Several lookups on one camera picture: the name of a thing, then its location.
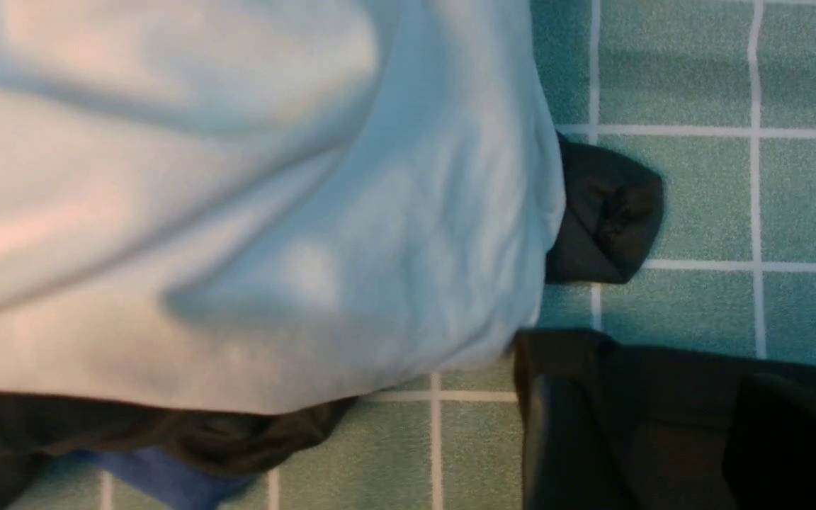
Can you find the dark gray long-sleeved shirt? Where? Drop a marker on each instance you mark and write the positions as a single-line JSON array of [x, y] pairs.
[[666, 412]]

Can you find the blue crumpled garment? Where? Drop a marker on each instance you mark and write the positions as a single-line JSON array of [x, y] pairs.
[[169, 481]]

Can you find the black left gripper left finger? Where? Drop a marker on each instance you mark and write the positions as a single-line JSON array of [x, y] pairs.
[[568, 462]]

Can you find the white crumpled shirt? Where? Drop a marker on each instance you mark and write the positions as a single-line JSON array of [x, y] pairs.
[[256, 206]]

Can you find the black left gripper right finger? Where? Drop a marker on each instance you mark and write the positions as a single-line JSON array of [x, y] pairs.
[[770, 453]]

